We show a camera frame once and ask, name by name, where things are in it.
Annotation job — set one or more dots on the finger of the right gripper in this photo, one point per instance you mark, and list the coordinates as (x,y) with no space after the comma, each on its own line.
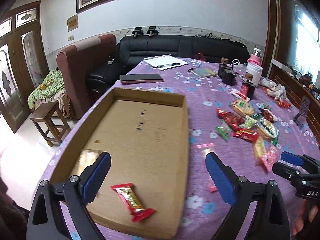
(284,171)
(291,158)

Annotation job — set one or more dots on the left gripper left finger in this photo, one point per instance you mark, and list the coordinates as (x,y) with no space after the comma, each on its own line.
(46,220)

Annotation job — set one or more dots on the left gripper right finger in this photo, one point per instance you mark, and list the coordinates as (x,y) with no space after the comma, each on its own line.
(269,220)

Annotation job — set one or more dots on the round cracker pack black label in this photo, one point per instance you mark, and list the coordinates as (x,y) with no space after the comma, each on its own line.
(266,129)

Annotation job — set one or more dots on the red cake snack pack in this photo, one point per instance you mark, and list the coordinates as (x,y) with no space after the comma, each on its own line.
(246,134)

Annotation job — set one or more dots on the dark red foil snack bag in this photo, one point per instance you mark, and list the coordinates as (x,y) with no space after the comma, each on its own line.
(231,119)

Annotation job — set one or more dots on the yellow cracker pack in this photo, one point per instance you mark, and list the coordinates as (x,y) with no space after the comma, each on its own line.
(86,158)

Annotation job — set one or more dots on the clear green-edged snack pack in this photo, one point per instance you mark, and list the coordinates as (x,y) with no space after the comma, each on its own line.
(223,130)

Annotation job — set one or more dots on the red gold candy bar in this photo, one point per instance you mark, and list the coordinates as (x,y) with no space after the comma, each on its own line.
(131,201)

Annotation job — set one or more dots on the person's right hand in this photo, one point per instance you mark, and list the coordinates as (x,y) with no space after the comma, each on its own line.
(299,222)

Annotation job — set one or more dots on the dark red small snack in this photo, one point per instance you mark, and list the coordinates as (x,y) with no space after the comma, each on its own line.
(268,115)

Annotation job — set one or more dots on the black phone stand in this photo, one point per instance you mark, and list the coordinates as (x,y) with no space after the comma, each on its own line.
(304,107)

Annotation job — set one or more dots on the light green snack pack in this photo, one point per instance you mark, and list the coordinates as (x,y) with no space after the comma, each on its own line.
(248,123)

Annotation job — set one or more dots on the white gloves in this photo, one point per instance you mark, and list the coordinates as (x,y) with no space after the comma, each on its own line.
(277,91)

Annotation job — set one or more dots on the round cracker pack green label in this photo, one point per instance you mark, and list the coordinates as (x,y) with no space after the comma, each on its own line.
(242,107)

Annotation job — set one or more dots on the red black canister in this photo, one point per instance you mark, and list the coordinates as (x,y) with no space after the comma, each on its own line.
(247,88)

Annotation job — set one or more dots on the purple floral tablecloth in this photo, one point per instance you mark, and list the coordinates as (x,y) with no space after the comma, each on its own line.
(204,210)

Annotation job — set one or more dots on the red white sachet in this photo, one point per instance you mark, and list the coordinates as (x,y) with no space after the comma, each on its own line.
(239,95)

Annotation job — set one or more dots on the white plastic jar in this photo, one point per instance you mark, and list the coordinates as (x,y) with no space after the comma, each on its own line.
(253,73)

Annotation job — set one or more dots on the wooden stool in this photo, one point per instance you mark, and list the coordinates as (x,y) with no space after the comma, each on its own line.
(42,119)

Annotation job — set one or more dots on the black cup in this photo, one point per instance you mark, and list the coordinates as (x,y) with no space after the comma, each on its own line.
(229,77)

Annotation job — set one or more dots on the pink thermos bottle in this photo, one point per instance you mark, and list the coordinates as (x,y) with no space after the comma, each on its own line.
(255,57)

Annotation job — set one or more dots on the green notebook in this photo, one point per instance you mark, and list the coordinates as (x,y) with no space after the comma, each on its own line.
(204,72)

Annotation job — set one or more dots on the cardboard tray box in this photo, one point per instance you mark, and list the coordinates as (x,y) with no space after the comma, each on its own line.
(146,134)

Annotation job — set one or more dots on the green floral cloth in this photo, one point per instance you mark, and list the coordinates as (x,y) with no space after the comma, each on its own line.
(52,84)

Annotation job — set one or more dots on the wooden glass door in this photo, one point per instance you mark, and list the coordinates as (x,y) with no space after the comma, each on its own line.
(23,63)

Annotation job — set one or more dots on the maroon armchair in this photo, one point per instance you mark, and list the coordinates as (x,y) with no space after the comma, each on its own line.
(76,61)

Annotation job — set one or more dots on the white paper sheets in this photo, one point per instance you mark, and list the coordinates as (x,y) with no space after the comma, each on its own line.
(164,59)

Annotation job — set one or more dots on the black pen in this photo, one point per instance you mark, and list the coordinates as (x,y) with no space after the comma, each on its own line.
(166,65)

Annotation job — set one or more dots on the black sofa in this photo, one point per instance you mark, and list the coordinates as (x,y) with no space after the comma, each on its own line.
(130,51)

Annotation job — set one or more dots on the small wall plaque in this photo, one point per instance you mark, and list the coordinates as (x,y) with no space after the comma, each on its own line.
(72,23)

